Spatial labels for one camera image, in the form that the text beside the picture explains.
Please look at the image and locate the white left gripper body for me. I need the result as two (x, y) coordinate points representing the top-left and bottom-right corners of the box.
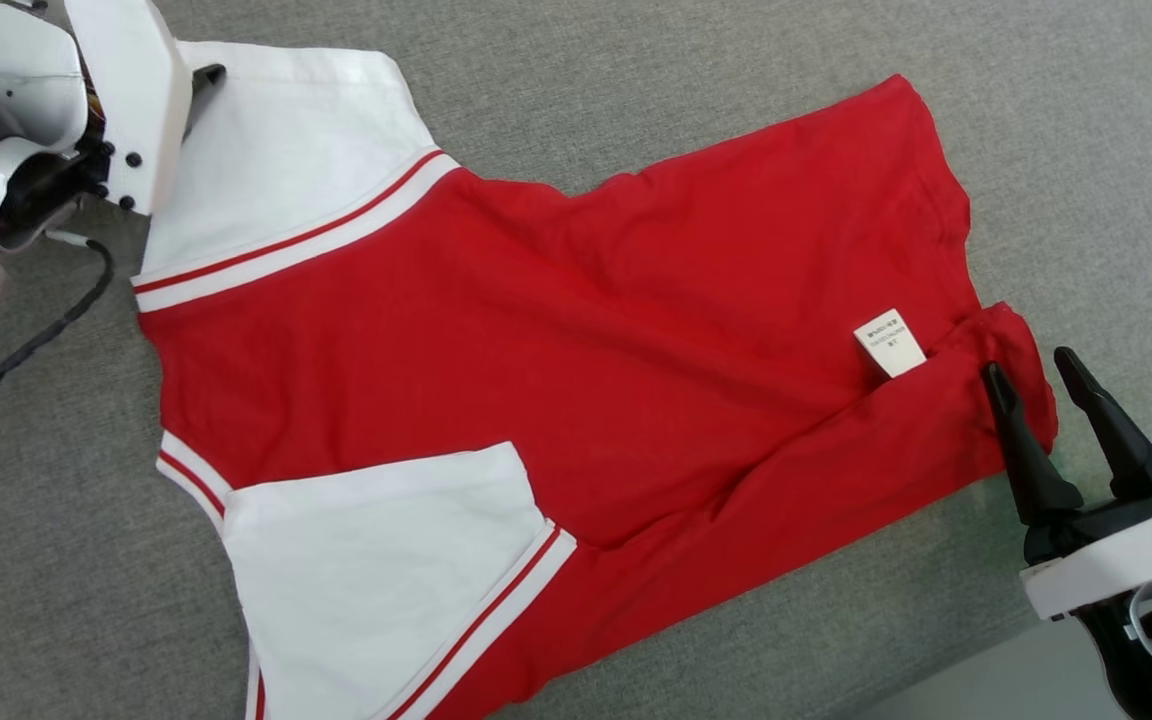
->
(64, 0), (193, 217)

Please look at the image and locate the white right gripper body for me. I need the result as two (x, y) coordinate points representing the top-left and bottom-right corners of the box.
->
(1019, 484), (1152, 623)

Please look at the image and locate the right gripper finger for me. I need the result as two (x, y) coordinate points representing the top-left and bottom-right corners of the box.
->
(981, 362), (1086, 529)
(1053, 346), (1152, 503)

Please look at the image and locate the red and white shirt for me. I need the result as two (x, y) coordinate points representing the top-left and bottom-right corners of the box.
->
(131, 40), (1060, 720)

